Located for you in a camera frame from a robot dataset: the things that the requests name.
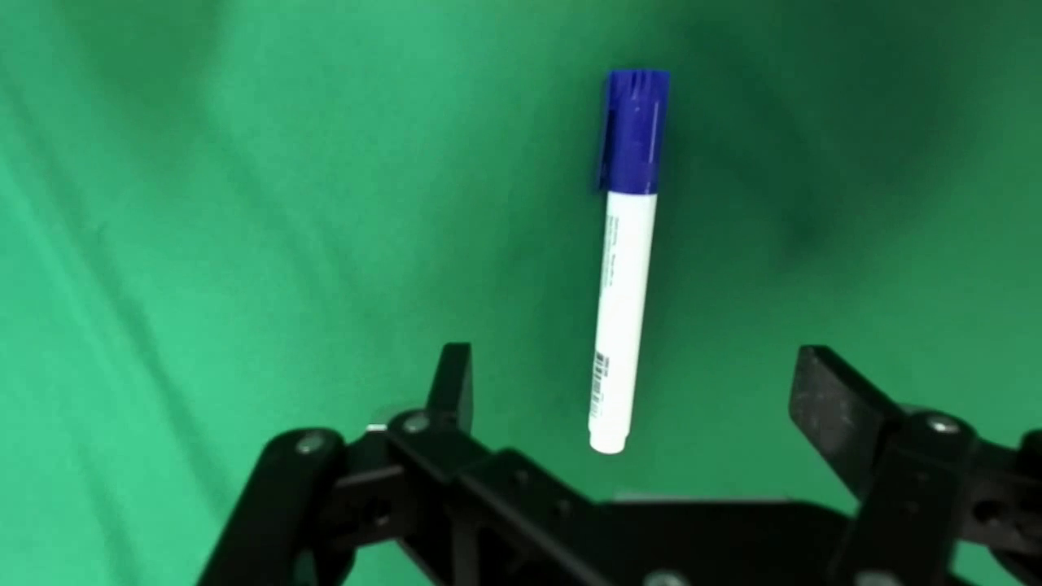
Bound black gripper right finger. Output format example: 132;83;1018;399
786;342;1042;586

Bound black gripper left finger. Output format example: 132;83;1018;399
196;339;597;586

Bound white marker blue cap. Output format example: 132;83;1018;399
585;68;674;459

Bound green table cloth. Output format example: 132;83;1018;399
0;0;1042;586

